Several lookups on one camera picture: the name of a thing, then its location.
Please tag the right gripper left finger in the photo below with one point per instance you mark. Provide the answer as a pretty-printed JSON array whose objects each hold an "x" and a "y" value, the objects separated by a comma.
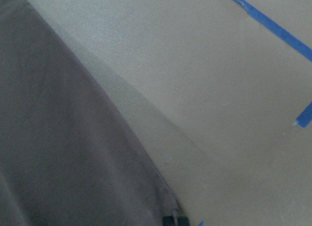
[{"x": 168, "y": 221}]

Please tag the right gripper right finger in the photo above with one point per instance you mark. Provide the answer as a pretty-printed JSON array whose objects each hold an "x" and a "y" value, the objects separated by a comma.
[{"x": 183, "y": 221}]

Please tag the dark brown t-shirt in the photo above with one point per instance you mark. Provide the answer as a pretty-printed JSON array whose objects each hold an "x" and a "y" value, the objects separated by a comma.
[{"x": 67, "y": 156}]

